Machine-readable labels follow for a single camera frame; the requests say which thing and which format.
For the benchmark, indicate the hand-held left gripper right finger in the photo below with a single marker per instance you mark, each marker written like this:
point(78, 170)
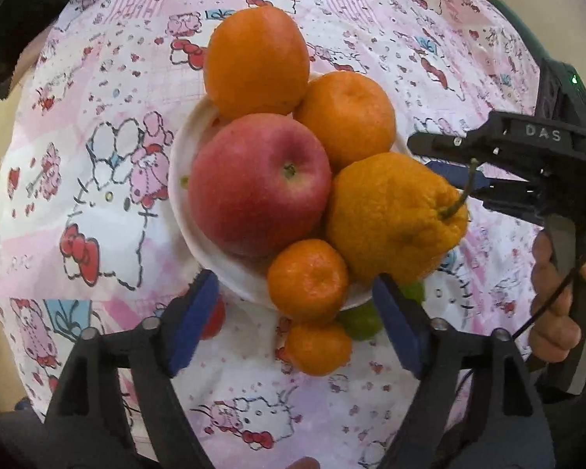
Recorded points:
point(400, 327)

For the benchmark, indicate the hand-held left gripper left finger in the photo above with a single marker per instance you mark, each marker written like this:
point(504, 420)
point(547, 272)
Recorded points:
point(195, 322)

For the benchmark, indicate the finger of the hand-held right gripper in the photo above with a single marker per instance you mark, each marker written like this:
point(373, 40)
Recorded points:
point(456, 176)
point(449, 144)

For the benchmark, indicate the white plate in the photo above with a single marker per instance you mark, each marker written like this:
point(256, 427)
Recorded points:
point(195, 245)

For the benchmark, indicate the bumpy orange with stem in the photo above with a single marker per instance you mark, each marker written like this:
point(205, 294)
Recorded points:
point(390, 220)

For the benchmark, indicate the small mandarin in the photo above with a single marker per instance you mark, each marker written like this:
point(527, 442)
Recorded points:
point(317, 349)
point(307, 281)

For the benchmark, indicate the large mandarin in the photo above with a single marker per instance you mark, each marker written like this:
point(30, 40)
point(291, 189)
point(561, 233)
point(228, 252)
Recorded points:
point(346, 117)

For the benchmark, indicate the red apple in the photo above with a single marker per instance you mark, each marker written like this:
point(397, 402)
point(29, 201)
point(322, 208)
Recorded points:
point(254, 190)

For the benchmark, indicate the smooth round orange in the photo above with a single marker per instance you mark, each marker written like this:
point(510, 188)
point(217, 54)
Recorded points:
point(256, 63)

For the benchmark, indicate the person's right hand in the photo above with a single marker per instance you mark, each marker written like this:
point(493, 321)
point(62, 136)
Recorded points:
point(544, 273)

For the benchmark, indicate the red cherry tomato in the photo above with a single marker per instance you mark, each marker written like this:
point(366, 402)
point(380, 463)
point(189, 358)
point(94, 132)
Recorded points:
point(216, 317)

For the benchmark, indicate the pink cartoon-print bed sheet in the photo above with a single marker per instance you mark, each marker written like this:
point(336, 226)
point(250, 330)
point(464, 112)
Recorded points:
point(102, 83)

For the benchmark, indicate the black cloth with zigzag edge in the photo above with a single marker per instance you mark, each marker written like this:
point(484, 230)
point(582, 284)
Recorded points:
point(10, 34)

